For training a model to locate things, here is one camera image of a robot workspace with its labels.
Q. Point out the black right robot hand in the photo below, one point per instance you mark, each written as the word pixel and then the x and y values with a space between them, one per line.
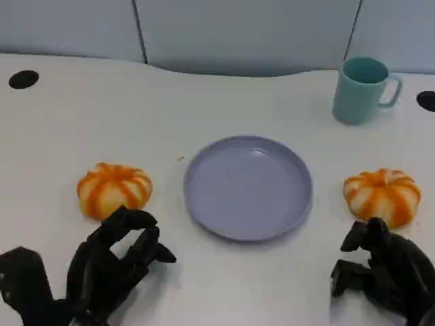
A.
pixel 401 271

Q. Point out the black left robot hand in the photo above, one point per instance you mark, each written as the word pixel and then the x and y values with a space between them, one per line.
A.
pixel 91 271

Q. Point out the orange white toy bread roll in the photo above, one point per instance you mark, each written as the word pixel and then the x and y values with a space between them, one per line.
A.
pixel 112 186
pixel 380 197

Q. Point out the lilac plate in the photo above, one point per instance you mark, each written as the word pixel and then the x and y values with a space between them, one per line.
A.
pixel 248 190

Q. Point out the pale green mug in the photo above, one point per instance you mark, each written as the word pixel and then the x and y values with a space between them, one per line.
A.
pixel 357 98

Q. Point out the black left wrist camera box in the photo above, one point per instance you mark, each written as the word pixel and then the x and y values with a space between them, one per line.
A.
pixel 23 278

